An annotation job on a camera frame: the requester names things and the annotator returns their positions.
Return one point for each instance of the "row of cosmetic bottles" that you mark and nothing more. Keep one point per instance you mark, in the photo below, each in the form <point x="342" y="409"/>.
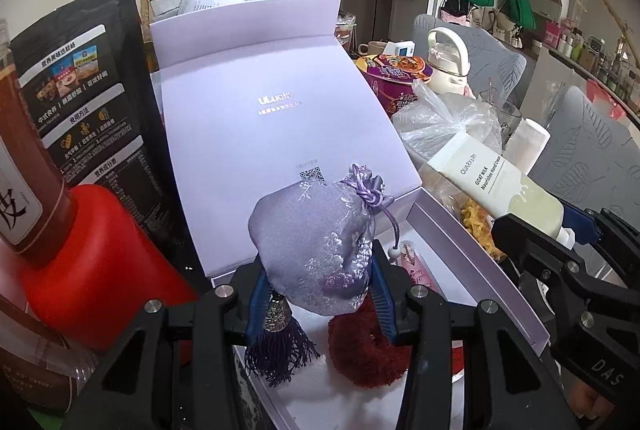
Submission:
<point x="600" y="59"/>

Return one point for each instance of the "purple instant noodle bowl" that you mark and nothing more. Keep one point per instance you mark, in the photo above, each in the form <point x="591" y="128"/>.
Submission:
<point x="395" y="77"/>

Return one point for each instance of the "clear plastic bag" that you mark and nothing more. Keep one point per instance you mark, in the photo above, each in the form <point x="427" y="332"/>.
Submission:
<point x="440" y="124"/>

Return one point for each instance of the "beige mug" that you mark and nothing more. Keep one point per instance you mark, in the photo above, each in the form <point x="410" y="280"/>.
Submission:
<point x="370" y="48"/>

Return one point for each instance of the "small white blue box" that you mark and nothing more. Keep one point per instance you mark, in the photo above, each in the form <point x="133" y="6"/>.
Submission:
<point x="401" y="49"/>

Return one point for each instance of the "person's right hand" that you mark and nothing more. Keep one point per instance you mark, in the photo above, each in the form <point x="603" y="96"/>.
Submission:
<point x="587" y="402"/>

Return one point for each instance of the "clear glass cup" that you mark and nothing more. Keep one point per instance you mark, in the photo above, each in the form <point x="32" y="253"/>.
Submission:
<point x="505" y="114"/>

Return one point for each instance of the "black standing food pouch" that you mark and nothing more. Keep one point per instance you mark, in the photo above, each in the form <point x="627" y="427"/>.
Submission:
<point x="90" y="84"/>

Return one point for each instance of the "white paper roll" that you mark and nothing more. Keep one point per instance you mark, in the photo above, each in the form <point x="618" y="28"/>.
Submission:
<point x="527" y="144"/>

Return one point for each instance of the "grey leaf-embossed chair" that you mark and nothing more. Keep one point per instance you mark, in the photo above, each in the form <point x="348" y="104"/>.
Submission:
<point x="492" y="59"/>
<point x="590" y="159"/>

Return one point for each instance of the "purple brocade sachet with tassel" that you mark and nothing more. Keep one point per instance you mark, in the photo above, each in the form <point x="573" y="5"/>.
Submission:
<point x="310" y="250"/>

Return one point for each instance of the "lavender gift box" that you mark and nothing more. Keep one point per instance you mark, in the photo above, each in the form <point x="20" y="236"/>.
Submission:
<point x="260" y="134"/>

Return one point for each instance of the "pink plastic bag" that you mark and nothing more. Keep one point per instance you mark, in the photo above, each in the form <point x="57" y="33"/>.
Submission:
<point x="607" y="99"/>

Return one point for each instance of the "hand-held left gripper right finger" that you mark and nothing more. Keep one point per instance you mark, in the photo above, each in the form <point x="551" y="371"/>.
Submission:
<point x="384" y="310"/>

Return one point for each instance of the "yellow noodle snack packet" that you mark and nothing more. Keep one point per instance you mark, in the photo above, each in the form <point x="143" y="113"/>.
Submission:
<point x="477" y="227"/>

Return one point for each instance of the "red plastic canister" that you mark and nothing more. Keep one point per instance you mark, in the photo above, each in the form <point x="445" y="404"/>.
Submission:
<point x="100" y="270"/>

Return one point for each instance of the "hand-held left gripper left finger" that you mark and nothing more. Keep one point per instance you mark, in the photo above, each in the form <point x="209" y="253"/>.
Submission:
<point x="256" y="305"/>

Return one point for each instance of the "cluster of clear storage jars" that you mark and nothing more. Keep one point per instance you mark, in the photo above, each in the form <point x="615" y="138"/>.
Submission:
<point x="20" y="159"/>

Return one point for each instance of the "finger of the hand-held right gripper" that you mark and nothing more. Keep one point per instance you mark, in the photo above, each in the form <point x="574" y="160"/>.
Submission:
<point x="525" y="240"/>
<point x="582" y="222"/>

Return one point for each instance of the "red fuzzy scrunchie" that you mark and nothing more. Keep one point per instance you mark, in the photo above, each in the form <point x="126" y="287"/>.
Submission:
<point x="360" y="355"/>

